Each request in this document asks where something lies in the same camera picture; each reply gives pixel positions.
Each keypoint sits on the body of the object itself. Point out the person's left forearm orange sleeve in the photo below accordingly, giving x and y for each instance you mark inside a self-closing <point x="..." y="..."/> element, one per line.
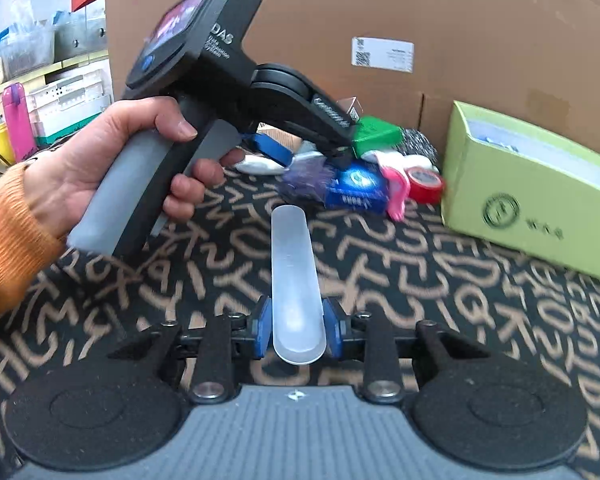
<point x="9" y="240"/>

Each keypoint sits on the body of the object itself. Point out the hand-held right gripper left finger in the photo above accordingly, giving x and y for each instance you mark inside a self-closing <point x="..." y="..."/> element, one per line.
<point x="262" y="327"/>

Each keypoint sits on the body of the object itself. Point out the lime green cardboard box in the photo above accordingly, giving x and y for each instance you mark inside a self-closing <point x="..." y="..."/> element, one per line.
<point x="525" y="210"/>

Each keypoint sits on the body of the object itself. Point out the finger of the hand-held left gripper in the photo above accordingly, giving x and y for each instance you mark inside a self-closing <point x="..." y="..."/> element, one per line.
<point x="272" y="151"/>
<point x="332" y="125"/>

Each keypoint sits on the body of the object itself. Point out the grey storage bin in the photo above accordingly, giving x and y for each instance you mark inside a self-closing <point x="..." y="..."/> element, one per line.
<point x="79" y="35"/>
<point x="24" y="50"/>

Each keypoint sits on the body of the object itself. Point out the blue printed box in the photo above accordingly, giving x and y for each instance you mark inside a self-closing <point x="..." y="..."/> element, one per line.
<point x="357" y="192"/>

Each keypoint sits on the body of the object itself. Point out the large brown cardboard box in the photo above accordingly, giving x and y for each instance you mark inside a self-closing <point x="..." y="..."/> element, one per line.
<point x="455" y="10"/>

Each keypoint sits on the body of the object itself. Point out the person's left hand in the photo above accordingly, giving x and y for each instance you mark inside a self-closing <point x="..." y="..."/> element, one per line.
<point x="94" y="150"/>

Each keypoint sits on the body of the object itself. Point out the red tape roll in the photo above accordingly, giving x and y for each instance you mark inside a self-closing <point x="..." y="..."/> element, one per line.
<point x="424" y="186"/>

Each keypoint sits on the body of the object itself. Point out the steel wool scrubber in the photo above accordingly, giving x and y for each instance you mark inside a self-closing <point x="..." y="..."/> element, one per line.
<point x="421" y="142"/>

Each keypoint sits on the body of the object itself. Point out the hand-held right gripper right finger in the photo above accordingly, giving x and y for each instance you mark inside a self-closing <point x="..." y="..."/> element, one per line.
<point x="332" y="330"/>

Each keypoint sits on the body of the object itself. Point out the pink white glove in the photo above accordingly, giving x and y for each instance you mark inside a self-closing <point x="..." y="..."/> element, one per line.
<point x="399" y="195"/>

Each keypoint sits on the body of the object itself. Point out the white shipping label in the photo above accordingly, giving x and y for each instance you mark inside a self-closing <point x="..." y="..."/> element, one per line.
<point x="382" y="54"/>

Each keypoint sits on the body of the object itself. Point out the white plastic crate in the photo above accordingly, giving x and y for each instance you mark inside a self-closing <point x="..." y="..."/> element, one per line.
<point x="69" y="102"/>

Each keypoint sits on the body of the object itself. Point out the brown box with silver end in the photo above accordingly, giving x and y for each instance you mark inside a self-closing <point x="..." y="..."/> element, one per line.
<point x="353" y="107"/>

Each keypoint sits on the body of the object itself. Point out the black lettered mat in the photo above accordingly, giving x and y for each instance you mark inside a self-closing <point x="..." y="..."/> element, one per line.
<point x="430" y="290"/>

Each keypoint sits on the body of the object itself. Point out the small green box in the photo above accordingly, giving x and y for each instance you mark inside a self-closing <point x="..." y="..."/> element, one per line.
<point x="377" y="135"/>

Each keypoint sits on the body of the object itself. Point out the pink bottle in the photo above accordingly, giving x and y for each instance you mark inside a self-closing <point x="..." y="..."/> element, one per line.
<point x="18" y="122"/>

